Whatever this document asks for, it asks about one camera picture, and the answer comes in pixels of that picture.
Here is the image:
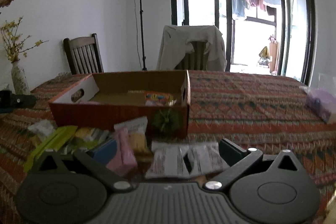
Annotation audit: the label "white snack packet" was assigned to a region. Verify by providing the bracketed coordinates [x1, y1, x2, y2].
[183, 143, 229, 176]
[145, 141, 191, 179]

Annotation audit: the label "white floral vase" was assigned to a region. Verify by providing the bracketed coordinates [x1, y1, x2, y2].
[11, 60, 31, 95]

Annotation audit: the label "chair with draped cloth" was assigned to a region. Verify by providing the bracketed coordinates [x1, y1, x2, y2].
[175, 42, 209, 71]

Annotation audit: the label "cookie snack packet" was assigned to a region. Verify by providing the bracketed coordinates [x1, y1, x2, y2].
[114, 116, 151, 156]

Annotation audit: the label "dark wooden chair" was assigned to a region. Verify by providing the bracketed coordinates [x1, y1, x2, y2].
[63, 33, 104, 75]

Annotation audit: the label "red cardboard box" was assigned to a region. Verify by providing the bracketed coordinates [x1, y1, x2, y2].
[49, 71, 190, 139]

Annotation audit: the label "colourful snack in box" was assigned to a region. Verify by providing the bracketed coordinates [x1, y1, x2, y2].
[145, 92, 177, 106]

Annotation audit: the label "long green snack packet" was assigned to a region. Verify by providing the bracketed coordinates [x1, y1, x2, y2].
[23, 126, 77, 173]

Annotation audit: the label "yellow flower branches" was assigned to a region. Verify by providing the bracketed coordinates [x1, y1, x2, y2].
[1, 16, 48, 63]

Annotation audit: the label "beige draped garment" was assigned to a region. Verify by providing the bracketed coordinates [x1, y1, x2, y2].
[156, 25, 227, 72]

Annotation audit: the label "pink snack packet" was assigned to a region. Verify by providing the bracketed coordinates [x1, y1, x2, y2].
[106, 127, 137, 176]

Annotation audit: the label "patterned tablecloth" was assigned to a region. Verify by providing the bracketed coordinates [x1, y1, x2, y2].
[1, 71, 335, 223]

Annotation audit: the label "purple tissue pack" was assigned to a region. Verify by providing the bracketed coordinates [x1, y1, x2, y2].
[299, 73, 336, 124]

